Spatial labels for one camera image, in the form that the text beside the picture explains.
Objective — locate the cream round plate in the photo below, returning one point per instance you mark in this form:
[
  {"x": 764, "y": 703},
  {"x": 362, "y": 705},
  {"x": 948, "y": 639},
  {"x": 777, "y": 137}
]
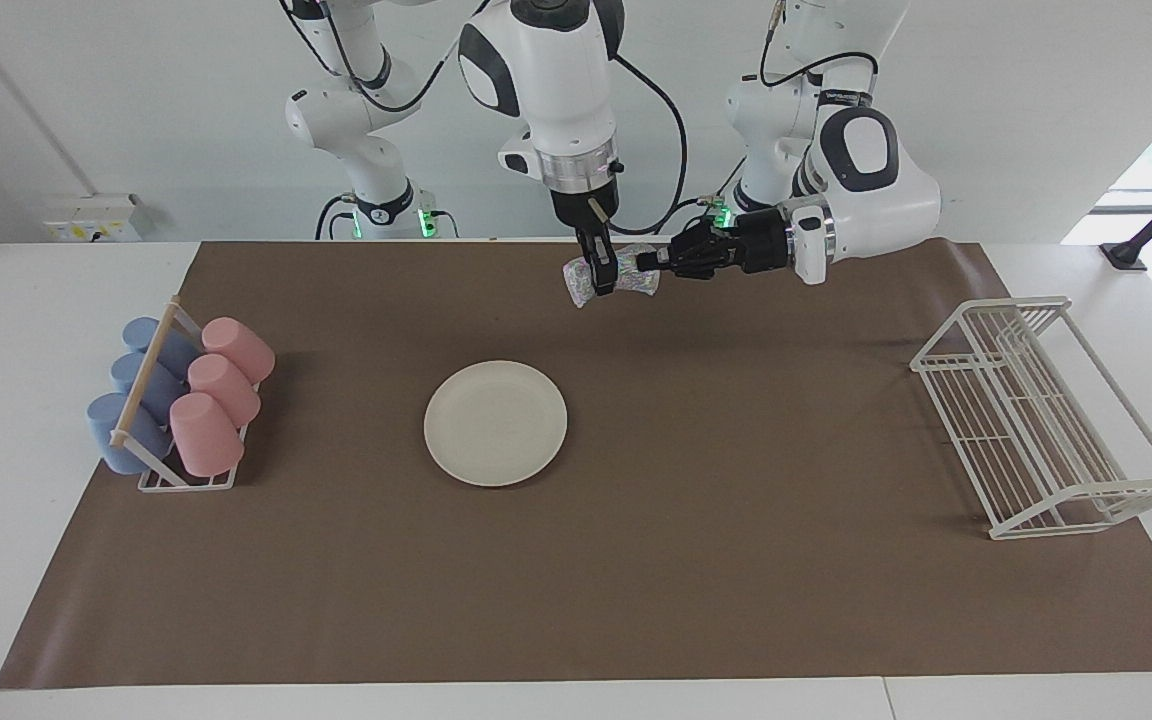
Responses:
[{"x": 496, "y": 423}]

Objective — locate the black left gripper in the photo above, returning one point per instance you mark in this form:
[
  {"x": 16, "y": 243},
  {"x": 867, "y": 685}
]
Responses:
[{"x": 764, "y": 240}]

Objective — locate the white cup holder rack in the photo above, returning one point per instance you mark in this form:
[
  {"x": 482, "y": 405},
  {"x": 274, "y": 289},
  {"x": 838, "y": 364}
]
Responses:
[{"x": 148, "y": 370}]

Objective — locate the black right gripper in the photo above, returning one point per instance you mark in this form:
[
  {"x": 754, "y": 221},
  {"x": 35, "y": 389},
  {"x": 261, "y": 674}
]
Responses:
[{"x": 586, "y": 208}]

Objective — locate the brown table mat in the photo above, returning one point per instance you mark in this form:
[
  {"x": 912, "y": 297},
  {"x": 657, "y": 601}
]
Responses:
[{"x": 686, "y": 580}]

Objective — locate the blue plastic cup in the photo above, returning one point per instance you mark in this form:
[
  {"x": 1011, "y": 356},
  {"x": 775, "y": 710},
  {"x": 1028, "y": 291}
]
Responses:
[
  {"x": 164, "y": 388},
  {"x": 106, "y": 430},
  {"x": 176, "y": 350}
]

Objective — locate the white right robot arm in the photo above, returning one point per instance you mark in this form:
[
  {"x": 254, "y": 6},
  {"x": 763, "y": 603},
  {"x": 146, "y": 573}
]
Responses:
[{"x": 556, "y": 90}]

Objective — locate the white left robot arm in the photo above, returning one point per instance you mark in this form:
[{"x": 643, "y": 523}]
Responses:
[{"x": 876, "y": 200}]

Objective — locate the pink plastic cup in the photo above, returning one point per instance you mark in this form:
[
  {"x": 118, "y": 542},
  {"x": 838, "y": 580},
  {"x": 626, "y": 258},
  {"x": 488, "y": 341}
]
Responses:
[
  {"x": 206, "y": 435},
  {"x": 238, "y": 348},
  {"x": 226, "y": 388}
]

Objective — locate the white wall outlet box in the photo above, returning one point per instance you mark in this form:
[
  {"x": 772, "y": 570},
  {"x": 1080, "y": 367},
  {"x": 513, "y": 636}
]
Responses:
[{"x": 91, "y": 218}]

